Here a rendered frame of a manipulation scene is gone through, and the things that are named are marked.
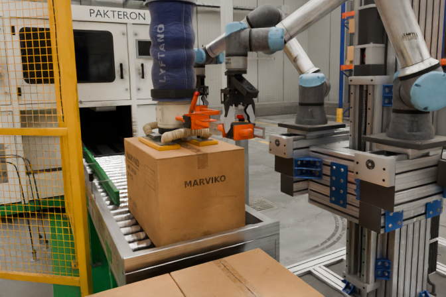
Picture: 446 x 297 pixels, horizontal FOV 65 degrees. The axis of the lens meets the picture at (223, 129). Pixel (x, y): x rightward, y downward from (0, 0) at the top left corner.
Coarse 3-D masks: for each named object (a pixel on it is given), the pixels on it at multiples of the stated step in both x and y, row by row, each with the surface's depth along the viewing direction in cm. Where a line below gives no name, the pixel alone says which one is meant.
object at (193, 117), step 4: (184, 116) 149; (188, 116) 145; (192, 116) 144; (196, 116) 145; (200, 116) 146; (204, 116) 147; (208, 116) 148; (184, 120) 151; (188, 120) 145; (192, 120) 144; (184, 124) 149; (188, 124) 145; (192, 124) 145; (188, 128) 145; (192, 128) 145; (196, 128) 146; (200, 128) 146
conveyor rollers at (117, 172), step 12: (108, 156) 337; (120, 156) 334; (108, 168) 294; (120, 168) 290; (96, 180) 256; (120, 180) 255; (120, 192) 228; (108, 204) 208; (120, 216) 185; (132, 216) 187; (120, 228) 176; (132, 228) 170; (132, 240) 161; (144, 240) 156
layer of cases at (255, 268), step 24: (216, 264) 136; (240, 264) 136; (264, 264) 135; (120, 288) 121; (144, 288) 121; (168, 288) 120; (192, 288) 120; (216, 288) 120; (240, 288) 120; (264, 288) 119; (288, 288) 119; (312, 288) 119
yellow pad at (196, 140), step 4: (192, 136) 176; (196, 136) 176; (184, 140) 176; (192, 140) 168; (196, 140) 166; (200, 140) 164; (204, 140) 164; (208, 140) 165; (212, 140) 166; (196, 144) 163; (200, 144) 161; (204, 144) 162; (208, 144) 163; (212, 144) 164; (216, 144) 165
